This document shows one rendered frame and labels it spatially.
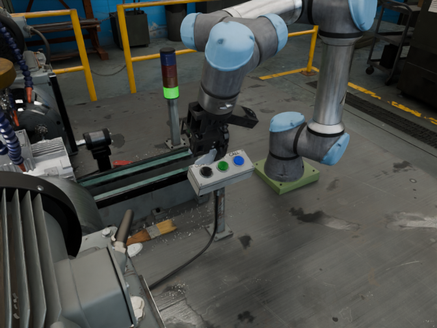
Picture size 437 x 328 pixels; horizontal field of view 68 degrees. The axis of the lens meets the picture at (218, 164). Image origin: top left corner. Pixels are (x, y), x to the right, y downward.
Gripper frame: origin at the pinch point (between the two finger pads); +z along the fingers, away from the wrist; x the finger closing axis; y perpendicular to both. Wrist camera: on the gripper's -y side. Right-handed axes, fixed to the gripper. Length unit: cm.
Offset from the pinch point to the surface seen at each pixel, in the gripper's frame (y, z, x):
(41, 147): 35.8, 11.4, -26.2
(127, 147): 6, 54, -51
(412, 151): -236, 128, -20
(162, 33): -186, 290, -455
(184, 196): -1.1, 34.8, -9.6
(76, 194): 31.2, -0.2, -1.5
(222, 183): -3.6, 8.0, 3.5
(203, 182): 2.0, 5.7, 2.6
